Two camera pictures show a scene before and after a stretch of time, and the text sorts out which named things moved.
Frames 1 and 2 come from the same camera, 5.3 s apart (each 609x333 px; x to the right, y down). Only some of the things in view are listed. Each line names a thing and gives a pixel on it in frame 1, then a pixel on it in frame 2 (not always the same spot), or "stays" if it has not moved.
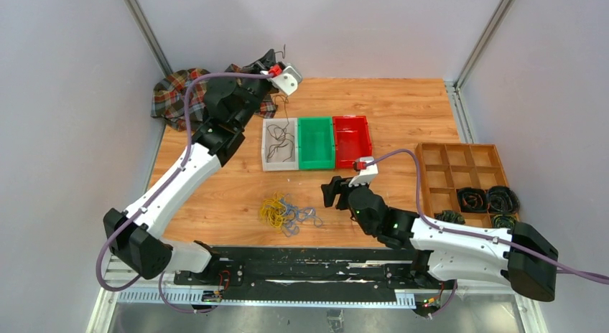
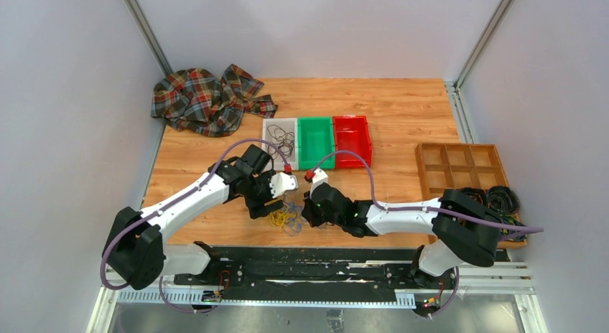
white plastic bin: x=280 y=143 stays
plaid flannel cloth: x=169 y=97 stays
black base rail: x=260 y=274 stays
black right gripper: x=338 y=185 to x=309 y=213
